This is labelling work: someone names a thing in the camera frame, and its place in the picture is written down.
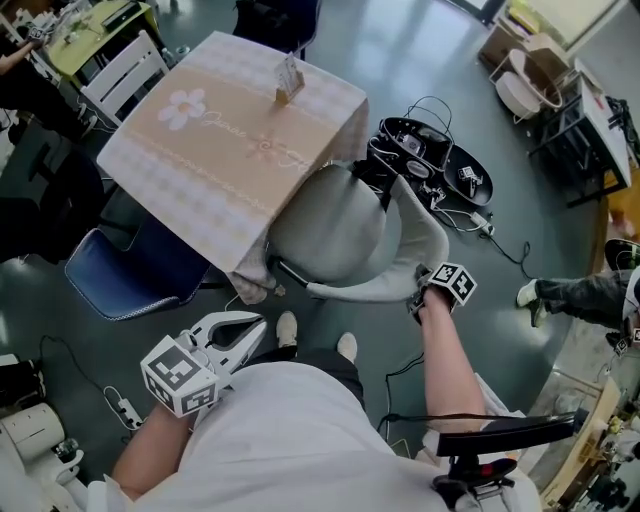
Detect black mounted device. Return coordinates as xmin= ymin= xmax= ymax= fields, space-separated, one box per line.
xmin=432 ymin=407 xmax=591 ymax=506

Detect pink patterned tablecloth table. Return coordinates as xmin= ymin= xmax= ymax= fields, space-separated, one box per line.
xmin=95 ymin=29 xmax=370 ymax=305

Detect person's shoe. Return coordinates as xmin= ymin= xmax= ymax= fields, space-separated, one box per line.
xmin=275 ymin=310 xmax=299 ymax=349
xmin=336 ymin=332 xmax=359 ymax=364

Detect person's black trousers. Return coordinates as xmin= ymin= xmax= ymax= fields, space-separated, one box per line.
xmin=244 ymin=347 xmax=366 ymax=401

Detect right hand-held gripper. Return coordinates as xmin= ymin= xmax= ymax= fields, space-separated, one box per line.
xmin=407 ymin=261 xmax=479 ymax=326

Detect table with pale cloth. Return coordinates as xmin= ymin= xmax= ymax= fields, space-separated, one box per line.
xmin=519 ymin=319 xmax=640 ymax=512

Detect yellow-green table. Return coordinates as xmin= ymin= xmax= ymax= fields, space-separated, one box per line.
xmin=44 ymin=0 xmax=154 ymax=79

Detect black folded device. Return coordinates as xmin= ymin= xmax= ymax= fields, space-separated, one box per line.
xmin=604 ymin=94 xmax=640 ymax=146

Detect round beige side table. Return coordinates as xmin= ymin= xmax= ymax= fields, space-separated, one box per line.
xmin=492 ymin=49 xmax=566 ymax=124

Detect white slatted chair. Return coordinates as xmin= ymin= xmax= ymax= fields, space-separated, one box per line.
xmin=79 ymin=29 xmax=171 ymax=129

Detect white card holder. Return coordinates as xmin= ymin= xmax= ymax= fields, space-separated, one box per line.
xmin=272 ymin=51 xmax=306 ymax=106

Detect person's right forearm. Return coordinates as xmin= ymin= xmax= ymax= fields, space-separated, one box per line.
xmin=418 ymin=287 xmax=494 ymax=434

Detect dark chair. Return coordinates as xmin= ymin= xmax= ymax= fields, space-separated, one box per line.
xmin=232 ymin=0 xmax=321 ymax=54

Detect white rounded machine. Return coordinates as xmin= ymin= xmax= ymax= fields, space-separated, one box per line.
xmin=0 ymin=402 xmax=86 ymax=512

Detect black floor cable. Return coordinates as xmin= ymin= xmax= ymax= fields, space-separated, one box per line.
xmin=377 ymin=349 xmax=441 ymax=441

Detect black office chair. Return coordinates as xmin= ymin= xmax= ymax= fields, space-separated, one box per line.
xmin=0 ymin=119 xmax=141 ymax=266

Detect person's left shoe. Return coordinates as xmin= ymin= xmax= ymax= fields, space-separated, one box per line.
xmin=275 ymin=310 xmax=299 ymax=349

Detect black open case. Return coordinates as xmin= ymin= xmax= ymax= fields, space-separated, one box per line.
xmin=368 ymin=116 xmax=495 ymax=207

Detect black-frame white-top table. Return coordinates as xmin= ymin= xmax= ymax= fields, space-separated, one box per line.
xmin=529 ymin=57 xmax=634 ymax=209

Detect person's left forearm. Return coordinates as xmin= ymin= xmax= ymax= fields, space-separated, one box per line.
xmin=110 ymin=399 xmax=199 ymax=501

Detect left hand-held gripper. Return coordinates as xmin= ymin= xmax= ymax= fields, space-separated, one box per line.
xmin=139 ymin=309 xmax=270 ymax=418

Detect person's white shirt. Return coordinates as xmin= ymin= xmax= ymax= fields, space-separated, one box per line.
xmin=87 ymin=362 xmax=544 ymax=512

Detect person's right shoe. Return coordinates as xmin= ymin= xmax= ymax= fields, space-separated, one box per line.
xmin=336 ymin=332 xmax=359 ymax=364

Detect cardboard box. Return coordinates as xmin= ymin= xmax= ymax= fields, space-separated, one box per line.
xmin=479 ymin=14 xmax=571 ymax=76

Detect blue chair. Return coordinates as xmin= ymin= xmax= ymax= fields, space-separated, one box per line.
xmin=63 ymin=214 xmax=221 ymax=322

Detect white power strip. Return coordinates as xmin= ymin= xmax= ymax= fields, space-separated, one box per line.
xmin=469 ymin=212 xmax=496 ymax=237
xmin=102 ymin=384 xmax=144 ymax=431

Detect grey round chair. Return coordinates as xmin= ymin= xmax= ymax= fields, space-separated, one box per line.
xmin=267 ymin=163 xmax=451 ymax=304

